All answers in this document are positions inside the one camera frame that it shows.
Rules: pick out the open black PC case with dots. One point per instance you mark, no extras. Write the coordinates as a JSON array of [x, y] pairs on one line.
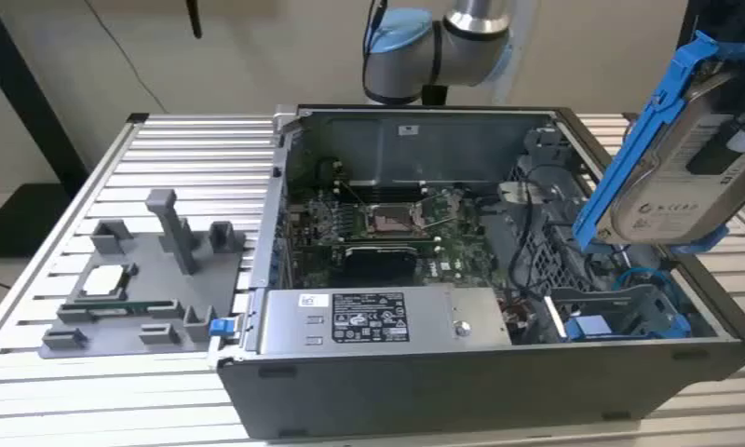
[[409, 396]]

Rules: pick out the black RAM slots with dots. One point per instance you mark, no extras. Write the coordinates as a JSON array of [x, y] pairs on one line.
[[379, 191]]

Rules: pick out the CPU socket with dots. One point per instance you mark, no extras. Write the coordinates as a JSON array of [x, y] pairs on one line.
[[388, 219]]

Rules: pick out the green motherboard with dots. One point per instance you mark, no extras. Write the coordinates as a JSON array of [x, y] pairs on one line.
[[456, 242]]

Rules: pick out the silver CPU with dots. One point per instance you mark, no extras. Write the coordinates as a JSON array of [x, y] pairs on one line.
[[103, 280]]

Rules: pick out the grey metal disk bay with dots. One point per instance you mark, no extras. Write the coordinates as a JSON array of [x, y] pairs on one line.
[[549, 247]]

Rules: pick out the black upright post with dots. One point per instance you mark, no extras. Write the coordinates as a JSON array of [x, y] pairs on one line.
[[24, 93]]

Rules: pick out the black graphics card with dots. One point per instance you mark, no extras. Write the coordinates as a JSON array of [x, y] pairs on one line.
[[379, 265]]

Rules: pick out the silver power supply unit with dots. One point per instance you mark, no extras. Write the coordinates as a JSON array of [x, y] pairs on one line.
[[285, 326]]

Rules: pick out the black floor base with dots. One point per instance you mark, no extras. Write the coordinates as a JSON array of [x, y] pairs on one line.
[[19, 219]]

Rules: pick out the white case sticker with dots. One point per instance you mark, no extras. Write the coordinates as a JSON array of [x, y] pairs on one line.
[[408, 129]]

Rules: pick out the thin locking lever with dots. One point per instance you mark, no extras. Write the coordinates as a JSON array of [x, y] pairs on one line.
[[353, 193]]

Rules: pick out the hard disk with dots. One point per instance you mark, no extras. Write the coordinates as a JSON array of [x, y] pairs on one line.
[[659, 195]]

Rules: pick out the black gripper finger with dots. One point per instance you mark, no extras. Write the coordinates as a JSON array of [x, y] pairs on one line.
[[715, 151]]

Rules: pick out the white upright conduit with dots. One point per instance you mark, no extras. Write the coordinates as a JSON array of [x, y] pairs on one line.
[[511, 70]]

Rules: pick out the green RAM stick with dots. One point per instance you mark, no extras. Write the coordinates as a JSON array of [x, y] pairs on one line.
[[137, 307]]

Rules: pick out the blue case latch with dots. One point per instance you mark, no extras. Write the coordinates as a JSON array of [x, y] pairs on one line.
[[221, 326]]

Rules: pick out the grey parts rack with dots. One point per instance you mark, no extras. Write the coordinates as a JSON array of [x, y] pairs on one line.
[[161, 279]]

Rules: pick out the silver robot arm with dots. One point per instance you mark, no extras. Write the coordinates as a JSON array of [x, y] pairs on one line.
[[465, 51]]

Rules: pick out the black antenna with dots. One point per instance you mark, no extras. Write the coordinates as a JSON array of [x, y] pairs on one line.
[[193, 18]]

